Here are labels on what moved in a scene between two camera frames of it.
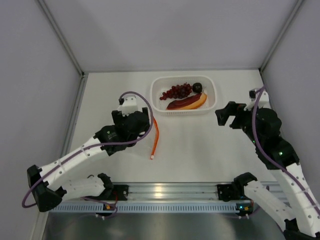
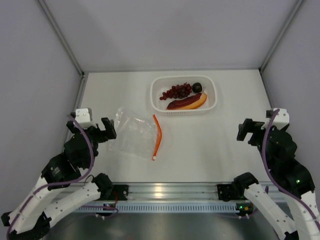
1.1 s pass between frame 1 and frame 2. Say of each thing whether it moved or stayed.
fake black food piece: stayed
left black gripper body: moved
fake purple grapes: stayed
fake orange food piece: stayed
